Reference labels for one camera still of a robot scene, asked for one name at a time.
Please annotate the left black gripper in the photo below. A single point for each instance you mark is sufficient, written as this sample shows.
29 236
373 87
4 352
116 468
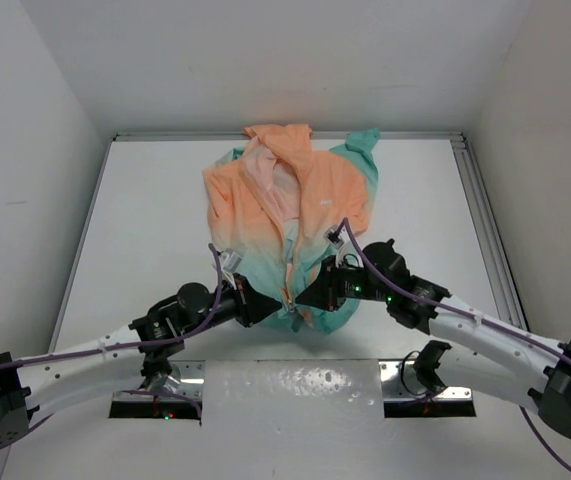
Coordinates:
251 305

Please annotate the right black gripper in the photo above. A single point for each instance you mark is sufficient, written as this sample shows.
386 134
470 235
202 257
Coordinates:
323 292

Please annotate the silver zipper slider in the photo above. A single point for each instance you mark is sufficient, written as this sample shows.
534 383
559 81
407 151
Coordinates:
289 300

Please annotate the orange and teal jacket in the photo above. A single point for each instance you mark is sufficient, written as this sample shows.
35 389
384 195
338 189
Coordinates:
272 202

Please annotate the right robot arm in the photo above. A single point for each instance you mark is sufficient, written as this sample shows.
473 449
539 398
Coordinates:
467 347

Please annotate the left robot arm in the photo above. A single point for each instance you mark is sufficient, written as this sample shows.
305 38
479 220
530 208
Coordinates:
34 388

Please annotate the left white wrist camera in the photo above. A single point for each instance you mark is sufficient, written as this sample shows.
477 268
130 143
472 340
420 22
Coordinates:
230 261

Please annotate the metal base plate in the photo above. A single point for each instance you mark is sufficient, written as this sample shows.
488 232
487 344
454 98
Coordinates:
397 385

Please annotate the aluminium frame rail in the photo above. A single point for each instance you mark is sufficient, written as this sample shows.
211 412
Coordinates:
431 200

